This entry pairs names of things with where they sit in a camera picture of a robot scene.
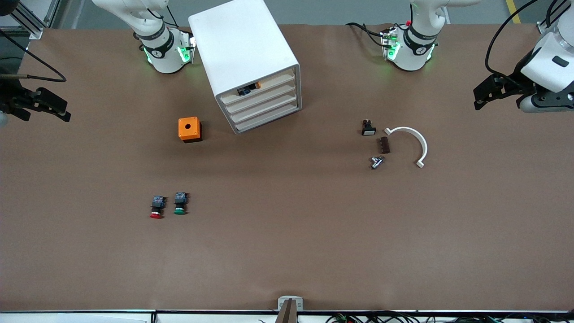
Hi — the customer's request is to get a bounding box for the red mushroom push button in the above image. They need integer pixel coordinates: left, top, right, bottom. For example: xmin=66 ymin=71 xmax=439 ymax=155
xmin=149 ymin=195 xmax=166 ymax=220

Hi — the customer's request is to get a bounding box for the white plastic drawer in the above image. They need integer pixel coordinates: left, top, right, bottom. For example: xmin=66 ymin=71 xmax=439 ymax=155
xmin=223 ymin=77 xmax=300 ymax=116

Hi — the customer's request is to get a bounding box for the green mushroom push button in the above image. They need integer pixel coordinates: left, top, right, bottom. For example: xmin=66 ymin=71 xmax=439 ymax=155
xmin=173 ymin=192 xmax=189 ymax=216

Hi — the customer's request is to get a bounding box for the white drawer cabinet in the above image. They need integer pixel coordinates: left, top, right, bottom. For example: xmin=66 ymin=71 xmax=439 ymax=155
xmin=188 ymin=0 xmax=303 ymax=135

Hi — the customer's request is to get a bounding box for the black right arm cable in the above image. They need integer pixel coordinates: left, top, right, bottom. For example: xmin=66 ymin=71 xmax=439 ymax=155
xmin=0 ymin=28 xmax=67 ymax=83

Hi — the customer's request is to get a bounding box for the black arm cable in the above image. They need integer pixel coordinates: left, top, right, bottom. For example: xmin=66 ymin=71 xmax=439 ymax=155
xmin=485 ymin=0 xmax=559 ymax=77
xmin=0 ymin=28 xmax=67 ymax=83

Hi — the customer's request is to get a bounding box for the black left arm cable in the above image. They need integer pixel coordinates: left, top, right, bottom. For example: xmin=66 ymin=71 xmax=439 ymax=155
xmin=485 ymin=0 xmax=559 ymax=77

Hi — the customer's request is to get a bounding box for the white curved plastic bracket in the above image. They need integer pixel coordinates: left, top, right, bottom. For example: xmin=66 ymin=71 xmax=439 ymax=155
xmin=384 ymin=127 xmax=428 ymax=169

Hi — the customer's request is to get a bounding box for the aluminium frame profile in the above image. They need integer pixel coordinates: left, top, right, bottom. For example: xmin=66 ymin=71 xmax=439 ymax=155
xmin=8 ymin=0 xmax=62 ymax=40

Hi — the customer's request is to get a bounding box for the orange button enclosure box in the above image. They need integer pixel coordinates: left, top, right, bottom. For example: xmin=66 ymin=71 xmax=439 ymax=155
xmin=178 ymin=117 xmax=203 ymax=144

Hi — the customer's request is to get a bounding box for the tangled black cables bundle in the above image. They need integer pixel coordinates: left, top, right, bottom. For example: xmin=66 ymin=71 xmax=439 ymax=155
xmin=326 ymin=311 xmax=574 ymax=323

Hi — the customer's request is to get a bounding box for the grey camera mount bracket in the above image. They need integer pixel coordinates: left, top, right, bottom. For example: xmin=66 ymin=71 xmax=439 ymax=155
xmin=277 ymin=296 xmax=304 ymax=323

